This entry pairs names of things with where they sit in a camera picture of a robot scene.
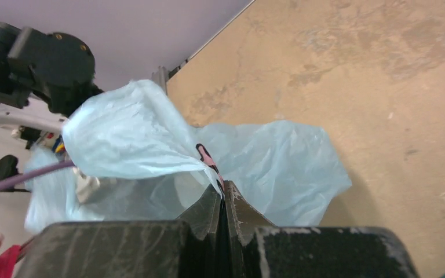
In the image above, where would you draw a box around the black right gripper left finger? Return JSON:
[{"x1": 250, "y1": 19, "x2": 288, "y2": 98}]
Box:
[{"x1": 17, "y1": 187, "x2": 221, "y2": 277}]

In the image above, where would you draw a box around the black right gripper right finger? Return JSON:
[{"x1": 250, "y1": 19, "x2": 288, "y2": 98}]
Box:
[{"x1": 224, "y1": 181, "x2": 418, "y2": 277}]

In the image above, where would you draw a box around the light blue plastic bag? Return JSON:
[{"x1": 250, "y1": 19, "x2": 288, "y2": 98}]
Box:
[{"x1": 24, "y1": 80, "x2": 352, "y2": 233}]

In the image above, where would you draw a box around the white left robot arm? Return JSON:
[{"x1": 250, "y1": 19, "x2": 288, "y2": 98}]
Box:
[{"x1": 0, "y1": 22, "x2": 101, "y2": 133}]

